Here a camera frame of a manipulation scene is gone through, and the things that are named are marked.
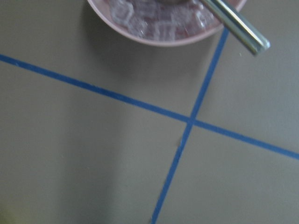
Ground pink bowl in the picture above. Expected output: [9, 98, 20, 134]
[86, 0, 248, 48]

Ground metal scoop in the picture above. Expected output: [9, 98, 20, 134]
[202, 0, 271, 56]

